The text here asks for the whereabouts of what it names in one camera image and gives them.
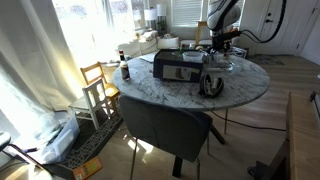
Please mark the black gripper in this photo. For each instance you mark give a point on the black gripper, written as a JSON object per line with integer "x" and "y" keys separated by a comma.
{"x": 220, "y": 41}

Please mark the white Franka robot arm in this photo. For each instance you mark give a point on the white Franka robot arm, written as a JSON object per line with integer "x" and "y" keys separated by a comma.
{"x": 221, "y": 13}

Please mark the transparent plastic box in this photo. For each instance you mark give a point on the transparent plastic box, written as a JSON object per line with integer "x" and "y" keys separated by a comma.
{"x": 235, "y": 61}

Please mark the navy cardboard box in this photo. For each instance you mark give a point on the navy cardboard box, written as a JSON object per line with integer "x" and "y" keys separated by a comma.
{"x": 176, "y": 71}

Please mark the orange cardboard box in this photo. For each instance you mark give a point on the orange cardboard box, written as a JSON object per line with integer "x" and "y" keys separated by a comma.
{"x": 87, "y": 168}

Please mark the light wooden stool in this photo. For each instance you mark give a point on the light wooden stool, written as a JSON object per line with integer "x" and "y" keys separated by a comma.
{"x": 201, "y": 24}

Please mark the green bottle red cap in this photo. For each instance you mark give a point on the green bottle red cap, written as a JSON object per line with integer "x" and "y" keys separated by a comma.
{"x": 181, "y": 50}

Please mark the dark doormat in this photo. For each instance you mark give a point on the dark doormat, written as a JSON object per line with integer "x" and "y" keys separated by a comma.
{"x": 266, "y": 60}

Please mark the white door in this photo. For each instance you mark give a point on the white door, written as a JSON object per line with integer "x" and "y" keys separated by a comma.
{"x": 270, "y": 48}

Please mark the white window blinds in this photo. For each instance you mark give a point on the white window blinds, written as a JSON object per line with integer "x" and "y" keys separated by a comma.
{"x": 186, "y": 13}

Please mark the white table lamp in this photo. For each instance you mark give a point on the white table lamp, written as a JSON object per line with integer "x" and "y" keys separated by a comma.
{"x": 150, "y": 14}
{"x": 161, "y": 10}

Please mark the white sofa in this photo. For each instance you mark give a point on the white sofa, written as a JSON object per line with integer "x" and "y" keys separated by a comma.
{"x": 146, "y": 43}

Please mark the gray upholstered chair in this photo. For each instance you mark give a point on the gray upholstered chair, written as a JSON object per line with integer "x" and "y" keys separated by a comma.
{"x": 163, "y": 126}

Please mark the dark sauce bottle red cap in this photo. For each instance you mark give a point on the dark sauce bottle red cap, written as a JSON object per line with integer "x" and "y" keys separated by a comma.
{"x": 125, "y": 68}

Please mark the wooden workbench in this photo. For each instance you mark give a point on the wooden workbench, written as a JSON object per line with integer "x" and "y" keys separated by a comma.
{"x": 301, "y": 140}

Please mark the small white wooden chair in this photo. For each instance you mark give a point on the small white wooden chair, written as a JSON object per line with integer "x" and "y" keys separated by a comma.
{"x": 93, "y": 96}

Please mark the dark patterned mat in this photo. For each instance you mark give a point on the dark patterned mat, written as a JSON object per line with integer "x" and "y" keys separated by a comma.
{"x": 93, "y": 140}

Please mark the clear plastic storage bin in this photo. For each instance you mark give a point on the clear plastic storage bin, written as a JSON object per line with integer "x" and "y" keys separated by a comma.
{"x": 56, "y": 143}

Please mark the white curtain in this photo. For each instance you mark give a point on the white curtain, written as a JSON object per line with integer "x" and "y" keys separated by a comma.
{"x": 33, "y": 66}

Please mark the gray stool dark legs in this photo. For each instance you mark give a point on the gray stool dark legs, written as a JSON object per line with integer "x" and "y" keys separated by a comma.
{"x": 4, "y": 138}

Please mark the black table pedestal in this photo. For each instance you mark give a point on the black table pedestal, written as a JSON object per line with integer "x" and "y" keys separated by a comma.
{"x": 177, "y": 166}

